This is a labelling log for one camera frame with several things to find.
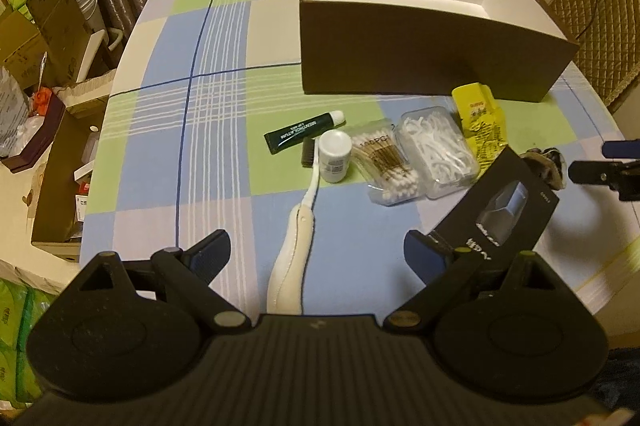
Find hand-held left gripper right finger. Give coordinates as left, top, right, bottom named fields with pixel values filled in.
left=382, top=228, right=563, bottom=334

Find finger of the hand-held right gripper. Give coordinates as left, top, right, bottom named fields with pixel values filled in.
left=601, top=140, right=640, bottom=158
left=569, top=160, right=640, bottom=203

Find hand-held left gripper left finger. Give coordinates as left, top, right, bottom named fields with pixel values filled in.
left=75, top=228, right=253, bottom=334

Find white electric toothbrush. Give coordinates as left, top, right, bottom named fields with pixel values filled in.
left=266, top=140, right=321, bottom=316

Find black shaver box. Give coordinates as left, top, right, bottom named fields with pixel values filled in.
left=431, top=146, right=562, bottom=264

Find clear cotton swab box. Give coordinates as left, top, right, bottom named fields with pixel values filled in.
left=350, top=118, right=421, bottom=207

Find yellow snack packet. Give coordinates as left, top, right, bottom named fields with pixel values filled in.
left=451, top=82, right=511, bottom=179

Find small white bottle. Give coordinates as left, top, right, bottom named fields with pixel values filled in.
left=318, top=129, right=351, bottom=184

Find brown cardboard box white inside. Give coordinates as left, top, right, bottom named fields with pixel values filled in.
left=299, top=0, right=581, bottom=103

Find checked cloth desktop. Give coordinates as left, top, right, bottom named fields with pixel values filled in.
left=79, top=0, right=640, bottom=322

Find clear floss pick box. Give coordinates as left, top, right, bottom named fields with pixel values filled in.
left=392, top=106, right=481, bottom=199

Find chair with quilted cushion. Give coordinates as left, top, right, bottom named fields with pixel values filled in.
left=547, top=0, right=640, bottom=112

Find dark green tube white cap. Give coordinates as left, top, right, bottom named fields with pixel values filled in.
left=263, top=110, right=347, bottom=155

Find open cardboard box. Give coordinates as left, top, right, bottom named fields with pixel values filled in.
left=31, top=71, right=118, bottom=262

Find dark red box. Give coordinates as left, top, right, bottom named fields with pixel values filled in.
left=0, top=93, right=66, bottom=174

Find green packages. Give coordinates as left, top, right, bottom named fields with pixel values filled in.
left=0, top=278, right=56, bottom=407

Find small orange object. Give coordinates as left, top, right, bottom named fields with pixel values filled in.
left=30, top=88, right=53, bottom=114

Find clear plastic bag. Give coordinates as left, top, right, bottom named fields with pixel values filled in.
left=0, top=66, right=31, bottom=157

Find cardboard box with bowls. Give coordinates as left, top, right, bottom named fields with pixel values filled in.
left=25, top=0, right=108, bottom=82

